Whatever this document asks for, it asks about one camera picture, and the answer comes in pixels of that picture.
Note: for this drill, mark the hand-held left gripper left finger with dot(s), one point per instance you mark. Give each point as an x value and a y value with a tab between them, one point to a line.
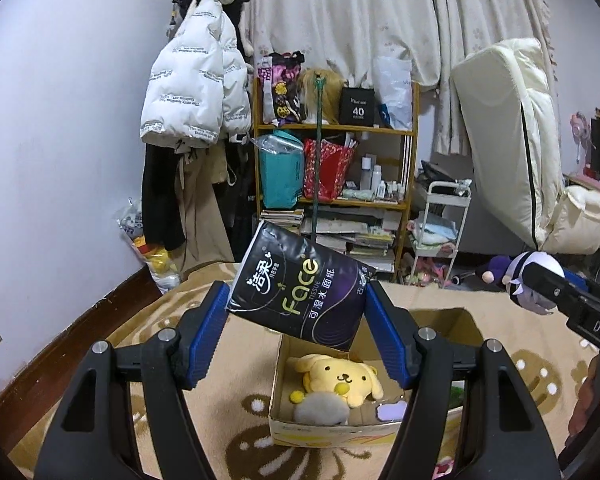
207	335

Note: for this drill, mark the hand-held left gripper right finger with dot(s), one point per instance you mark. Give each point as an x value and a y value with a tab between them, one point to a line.
387	335

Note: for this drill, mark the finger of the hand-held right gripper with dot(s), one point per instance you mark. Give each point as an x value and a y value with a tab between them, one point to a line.
575	279
550	285

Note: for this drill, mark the purple white plush doll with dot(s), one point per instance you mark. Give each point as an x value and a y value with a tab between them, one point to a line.
532	277

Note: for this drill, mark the yellow dog plush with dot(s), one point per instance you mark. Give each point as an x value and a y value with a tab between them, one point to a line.
337	375

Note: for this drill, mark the small lilac plush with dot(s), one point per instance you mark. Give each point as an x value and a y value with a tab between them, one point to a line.
391	411

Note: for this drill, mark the white fluffy plush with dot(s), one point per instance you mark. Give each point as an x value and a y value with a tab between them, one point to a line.
322	407

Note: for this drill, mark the black tissue pack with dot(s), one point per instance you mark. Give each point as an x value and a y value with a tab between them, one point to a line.
295	285

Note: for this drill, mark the cardboard box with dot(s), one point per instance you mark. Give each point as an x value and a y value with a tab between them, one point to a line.
285	410

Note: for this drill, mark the person's right hand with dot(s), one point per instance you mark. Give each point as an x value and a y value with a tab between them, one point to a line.
582	400

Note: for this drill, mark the cream cushion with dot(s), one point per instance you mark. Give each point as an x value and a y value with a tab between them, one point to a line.
580	220

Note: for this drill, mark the beige patterned blanket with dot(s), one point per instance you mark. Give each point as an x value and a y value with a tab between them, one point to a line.
145	320

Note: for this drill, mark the pile of pink toys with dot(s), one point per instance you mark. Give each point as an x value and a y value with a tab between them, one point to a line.
430	272

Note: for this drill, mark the green carton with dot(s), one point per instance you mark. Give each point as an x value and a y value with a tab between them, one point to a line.
457	395

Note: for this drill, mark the wide pile of books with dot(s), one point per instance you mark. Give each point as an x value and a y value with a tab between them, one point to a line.
365	240

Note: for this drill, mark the plastic bag with yellow items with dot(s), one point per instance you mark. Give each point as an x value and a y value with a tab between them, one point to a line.
150	255

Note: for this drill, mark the folded cloths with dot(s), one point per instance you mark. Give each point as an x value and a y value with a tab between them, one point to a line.
432	232

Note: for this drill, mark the black hanging garment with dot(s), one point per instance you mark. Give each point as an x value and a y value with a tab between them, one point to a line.
240	210

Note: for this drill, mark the small stack of books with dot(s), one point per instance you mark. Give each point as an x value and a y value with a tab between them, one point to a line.
282	217

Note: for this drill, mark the black hanging coat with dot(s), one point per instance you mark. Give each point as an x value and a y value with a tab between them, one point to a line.
162	200

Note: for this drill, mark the pink desk fan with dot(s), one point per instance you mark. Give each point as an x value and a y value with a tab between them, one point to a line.
581	132

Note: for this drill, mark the white rolling cart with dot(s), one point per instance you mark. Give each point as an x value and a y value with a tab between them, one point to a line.
432	195

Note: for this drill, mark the row of small bottles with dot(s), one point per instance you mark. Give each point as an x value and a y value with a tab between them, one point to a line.
382	185

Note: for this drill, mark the folded white mattress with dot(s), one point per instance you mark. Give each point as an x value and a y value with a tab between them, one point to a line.
500	135

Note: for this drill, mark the red patterned bag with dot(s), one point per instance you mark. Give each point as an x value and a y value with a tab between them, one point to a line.
335	170

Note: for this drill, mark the teal bag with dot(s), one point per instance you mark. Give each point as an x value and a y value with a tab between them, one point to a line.
280	175

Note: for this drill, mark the wooden shelf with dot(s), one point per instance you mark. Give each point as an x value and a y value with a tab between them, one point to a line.
412	160

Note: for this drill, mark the green pole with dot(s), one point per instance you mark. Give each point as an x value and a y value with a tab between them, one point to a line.
318	160

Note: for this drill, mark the black box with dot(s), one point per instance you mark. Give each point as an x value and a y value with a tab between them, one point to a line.
357	107

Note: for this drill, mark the clear plastic bag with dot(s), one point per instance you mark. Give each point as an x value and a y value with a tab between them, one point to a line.
395	90

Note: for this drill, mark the blond wig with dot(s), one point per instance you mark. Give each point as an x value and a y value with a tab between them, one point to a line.
332	95

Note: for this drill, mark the white puffer jacket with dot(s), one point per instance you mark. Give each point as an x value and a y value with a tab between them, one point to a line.
190	85

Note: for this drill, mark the colourful printed bag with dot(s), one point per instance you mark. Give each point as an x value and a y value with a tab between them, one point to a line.
282	90

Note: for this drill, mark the cream floral curtain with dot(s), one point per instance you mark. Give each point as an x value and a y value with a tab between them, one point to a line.
340	15
480	10

